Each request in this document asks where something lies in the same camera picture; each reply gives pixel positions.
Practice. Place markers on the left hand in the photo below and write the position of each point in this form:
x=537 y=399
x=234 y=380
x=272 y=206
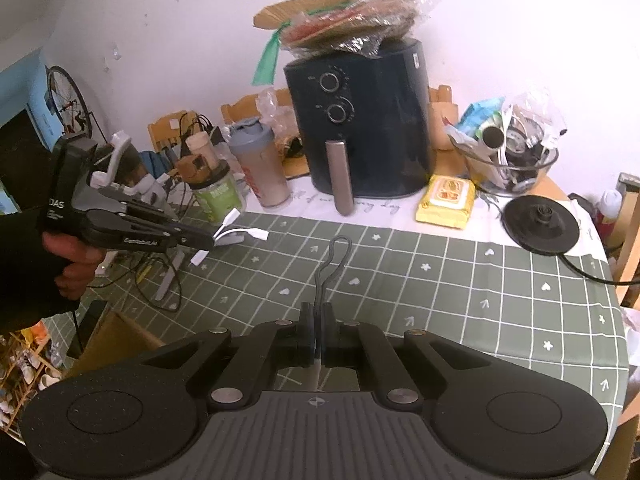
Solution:
x=82 y=260

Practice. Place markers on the white phone gimbal tripod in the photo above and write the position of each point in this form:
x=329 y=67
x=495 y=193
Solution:
x=118 y=173

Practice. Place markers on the glass bowl with clutter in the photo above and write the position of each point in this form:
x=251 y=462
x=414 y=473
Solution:
x=508 y=143

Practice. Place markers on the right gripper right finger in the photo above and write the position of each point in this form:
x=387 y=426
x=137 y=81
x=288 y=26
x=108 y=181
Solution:
x=436 y=407

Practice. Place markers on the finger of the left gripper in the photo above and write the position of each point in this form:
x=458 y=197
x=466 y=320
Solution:
x=108 y=230
x=121 y=203

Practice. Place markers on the yellow wipes pack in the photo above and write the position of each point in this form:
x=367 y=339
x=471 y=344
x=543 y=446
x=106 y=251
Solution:
x=448 y=202

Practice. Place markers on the cardboard box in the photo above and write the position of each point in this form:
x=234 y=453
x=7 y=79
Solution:
x=116 y=338

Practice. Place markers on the black kettle base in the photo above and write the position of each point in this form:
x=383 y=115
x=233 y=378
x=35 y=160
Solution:
x=540 y=225

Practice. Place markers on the black air fryer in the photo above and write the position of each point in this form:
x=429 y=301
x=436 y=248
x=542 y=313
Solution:
x=363 y=122

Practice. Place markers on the grey lid shaker bottle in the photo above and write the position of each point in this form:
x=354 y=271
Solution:
x=252 y=144

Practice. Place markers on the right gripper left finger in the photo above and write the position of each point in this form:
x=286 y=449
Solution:
x=137 y=416

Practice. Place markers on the green label jar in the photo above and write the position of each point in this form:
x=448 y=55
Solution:
x=217 y=195

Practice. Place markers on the bag of paper plates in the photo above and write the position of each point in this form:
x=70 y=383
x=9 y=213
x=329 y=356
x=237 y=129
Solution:
x=309 y=28

